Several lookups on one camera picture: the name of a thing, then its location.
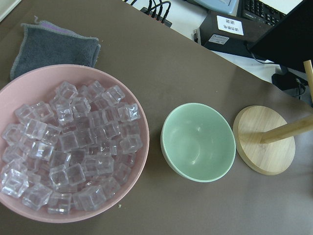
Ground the grey folded cloth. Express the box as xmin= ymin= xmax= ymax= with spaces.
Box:
xmin=10 ymin=18 xmax=101 ymax=80

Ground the pink bowl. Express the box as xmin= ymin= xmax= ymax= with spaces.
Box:
xmin=0 ymin=65 xmax=150 ymax=223

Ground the green bowl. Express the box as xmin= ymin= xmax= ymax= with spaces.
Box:
xmin=160 ymin=103 xmax=236 ymax=183

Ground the wooden cup stand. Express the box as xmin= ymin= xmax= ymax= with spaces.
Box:
xmin=232 ymin=60 xmax=313 ymax=176

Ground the pile of clear ice cubes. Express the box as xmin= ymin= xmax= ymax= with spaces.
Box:
xmin=0 ymin=81 xmax=143 ymax=214

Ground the black power adapter box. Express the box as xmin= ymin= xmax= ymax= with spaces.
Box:
xmin=199 ymin=11 xmax=271 ymax=58

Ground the black keyboard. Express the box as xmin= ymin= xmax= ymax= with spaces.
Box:
xmin=240 ymin=0 xmax=286 ymax=26

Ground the beige rabbit tray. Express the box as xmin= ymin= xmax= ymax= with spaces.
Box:
xmin=0 ymin=0 xmax=21 ymax=22

